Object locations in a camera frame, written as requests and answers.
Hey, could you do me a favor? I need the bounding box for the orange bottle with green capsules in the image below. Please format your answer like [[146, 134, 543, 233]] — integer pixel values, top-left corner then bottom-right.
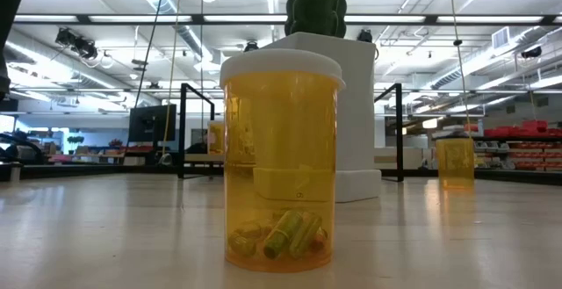
[[219, 48, 346, 274]]

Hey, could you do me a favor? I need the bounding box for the orange pill bottle white cap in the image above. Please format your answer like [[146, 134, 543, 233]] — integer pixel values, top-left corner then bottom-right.
[[206, 120, 227, 155]]

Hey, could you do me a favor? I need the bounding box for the white hexagonal planter pot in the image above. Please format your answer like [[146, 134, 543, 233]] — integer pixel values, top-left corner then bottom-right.
[[258, 32, 382, 204]]

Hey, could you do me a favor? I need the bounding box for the person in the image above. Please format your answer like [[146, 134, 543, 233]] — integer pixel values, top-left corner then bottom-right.
[[186, 133, 211, 155]]

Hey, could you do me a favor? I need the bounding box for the black background monitor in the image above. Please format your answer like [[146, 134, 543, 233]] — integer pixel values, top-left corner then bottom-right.
[[127, 103, 177, 143]]

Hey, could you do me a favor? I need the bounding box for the green cactus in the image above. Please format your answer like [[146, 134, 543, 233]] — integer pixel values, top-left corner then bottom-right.
[[284, 0, 349, 39]]

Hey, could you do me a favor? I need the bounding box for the black overhead rig beam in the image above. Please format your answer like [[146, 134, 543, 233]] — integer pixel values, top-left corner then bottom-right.
[[12, 13, 562, 26]]

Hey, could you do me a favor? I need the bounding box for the white ceiling air vent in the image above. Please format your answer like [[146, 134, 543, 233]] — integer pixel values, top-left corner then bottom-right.
[[491, 25, 511, 51]]

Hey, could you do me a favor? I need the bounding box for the storage rack with red bins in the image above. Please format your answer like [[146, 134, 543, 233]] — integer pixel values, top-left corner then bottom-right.
[[432, 119, 562, 171]]

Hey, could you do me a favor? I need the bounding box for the yellow hanging cable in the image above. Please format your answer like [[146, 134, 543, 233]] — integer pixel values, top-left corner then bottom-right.
[[157, 0, 184, 167]]

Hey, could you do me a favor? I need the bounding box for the thin black cable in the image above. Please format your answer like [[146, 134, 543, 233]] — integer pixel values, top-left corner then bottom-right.
[[124, 0, 169, 149]]

